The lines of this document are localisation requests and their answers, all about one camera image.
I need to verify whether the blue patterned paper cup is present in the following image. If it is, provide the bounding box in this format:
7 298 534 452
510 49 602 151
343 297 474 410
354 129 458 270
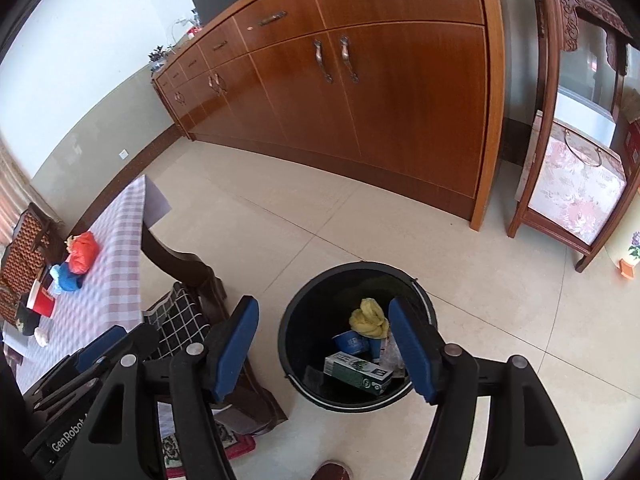
332 330 371 356

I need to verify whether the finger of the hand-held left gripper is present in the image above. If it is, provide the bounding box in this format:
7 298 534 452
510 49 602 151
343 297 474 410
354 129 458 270
25 325 129 397
32 323 159 412

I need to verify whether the black round bin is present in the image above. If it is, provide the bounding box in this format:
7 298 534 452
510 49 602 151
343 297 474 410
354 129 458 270
278 261 437 414

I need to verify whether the red patterned rug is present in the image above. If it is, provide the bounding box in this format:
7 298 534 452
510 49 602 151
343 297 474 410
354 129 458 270
160 430 256 480

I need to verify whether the beige embroidered curtain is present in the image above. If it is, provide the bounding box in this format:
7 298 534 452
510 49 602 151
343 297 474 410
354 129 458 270
0 140 31 246

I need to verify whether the long brown wooden sideboard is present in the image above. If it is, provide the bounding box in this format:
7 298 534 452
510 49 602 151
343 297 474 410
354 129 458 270
151 0 507 233

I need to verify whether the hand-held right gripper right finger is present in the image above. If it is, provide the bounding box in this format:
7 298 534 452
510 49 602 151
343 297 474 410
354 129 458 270
389 296 583 480

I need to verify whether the green white carton box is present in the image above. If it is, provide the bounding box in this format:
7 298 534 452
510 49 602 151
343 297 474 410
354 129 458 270
324 351 394 397

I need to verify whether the wooden sofa with brown cushions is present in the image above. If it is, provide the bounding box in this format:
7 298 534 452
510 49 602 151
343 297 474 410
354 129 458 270
0 203 63 321

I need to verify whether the person's right shoe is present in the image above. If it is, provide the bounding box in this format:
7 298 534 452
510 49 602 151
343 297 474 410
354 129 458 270
310 461 353 480

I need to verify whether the dark wooden chair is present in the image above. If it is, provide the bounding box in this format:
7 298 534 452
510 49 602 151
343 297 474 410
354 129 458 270
141 220 288 436

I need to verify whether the wooden chair floral cushion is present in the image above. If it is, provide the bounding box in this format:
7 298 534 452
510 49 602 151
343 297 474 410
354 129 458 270
506 0 640 273

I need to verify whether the yellow cloth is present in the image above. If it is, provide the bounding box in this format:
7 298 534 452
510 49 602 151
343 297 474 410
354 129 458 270
348 298 390 341

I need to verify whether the pink floral box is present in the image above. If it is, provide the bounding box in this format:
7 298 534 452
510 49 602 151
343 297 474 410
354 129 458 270
515 110 628 246

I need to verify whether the table with checkered cloth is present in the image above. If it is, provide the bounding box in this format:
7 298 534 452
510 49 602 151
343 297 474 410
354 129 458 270
2 175 173 396

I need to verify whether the red plastic bag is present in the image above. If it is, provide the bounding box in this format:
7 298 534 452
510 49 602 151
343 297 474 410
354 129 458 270
66 231 99 275

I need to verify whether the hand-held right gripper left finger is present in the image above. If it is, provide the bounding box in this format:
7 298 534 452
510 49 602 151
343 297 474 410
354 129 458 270
62 296 261 480

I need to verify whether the blue cloth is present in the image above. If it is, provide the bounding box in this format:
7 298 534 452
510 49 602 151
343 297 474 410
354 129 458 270
50 262 83 293

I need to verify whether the red paper cup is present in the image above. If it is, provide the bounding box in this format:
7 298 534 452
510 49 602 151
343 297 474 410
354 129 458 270
26 280 57 317

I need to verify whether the small potted plant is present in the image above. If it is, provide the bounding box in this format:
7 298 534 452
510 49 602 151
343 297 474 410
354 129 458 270
149 45 176 72

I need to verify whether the clear plastic bag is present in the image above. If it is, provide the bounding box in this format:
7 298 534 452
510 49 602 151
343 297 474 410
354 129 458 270
377 332 408 378

